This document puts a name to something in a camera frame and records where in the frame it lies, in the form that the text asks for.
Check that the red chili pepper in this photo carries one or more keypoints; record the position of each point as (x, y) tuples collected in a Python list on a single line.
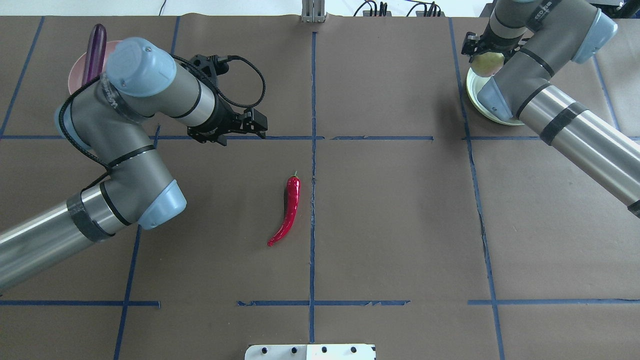
[(291, 202)]

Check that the green yellow apple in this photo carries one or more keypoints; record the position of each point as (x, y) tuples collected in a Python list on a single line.
[(488, 64)]

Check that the white metal base plate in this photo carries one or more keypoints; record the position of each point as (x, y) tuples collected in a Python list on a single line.
[(331, 351)]

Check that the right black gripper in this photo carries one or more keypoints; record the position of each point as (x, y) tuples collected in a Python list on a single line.
[(489, 44)]

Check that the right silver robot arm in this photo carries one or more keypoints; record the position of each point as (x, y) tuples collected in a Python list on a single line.
[(520, 51)]

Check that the purple eggplant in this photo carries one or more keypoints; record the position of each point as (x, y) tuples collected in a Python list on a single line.
[(95, 54)]

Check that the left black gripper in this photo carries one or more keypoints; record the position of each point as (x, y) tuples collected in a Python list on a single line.
[(218, 118)]

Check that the green plate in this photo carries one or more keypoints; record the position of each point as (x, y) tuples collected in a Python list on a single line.
[(485, 96)]

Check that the pink plate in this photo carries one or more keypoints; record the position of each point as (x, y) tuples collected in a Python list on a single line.
[(75, 77)]

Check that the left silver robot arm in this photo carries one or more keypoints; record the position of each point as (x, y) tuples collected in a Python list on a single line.
[(104, 119)]

